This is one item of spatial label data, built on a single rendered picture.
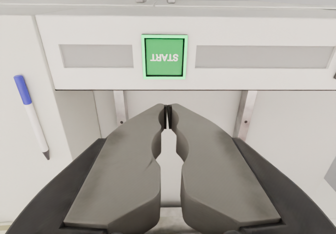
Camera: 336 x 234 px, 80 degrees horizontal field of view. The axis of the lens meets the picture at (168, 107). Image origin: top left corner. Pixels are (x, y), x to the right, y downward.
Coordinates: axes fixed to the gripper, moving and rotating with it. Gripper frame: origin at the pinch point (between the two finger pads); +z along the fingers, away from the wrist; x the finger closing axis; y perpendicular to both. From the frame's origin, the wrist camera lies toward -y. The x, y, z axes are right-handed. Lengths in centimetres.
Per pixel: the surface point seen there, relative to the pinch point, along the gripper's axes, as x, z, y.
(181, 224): 5, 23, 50
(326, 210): 57, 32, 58
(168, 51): 0.5, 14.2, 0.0
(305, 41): 17.7, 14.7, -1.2
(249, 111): 18.2, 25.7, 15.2
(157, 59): -1.0, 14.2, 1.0
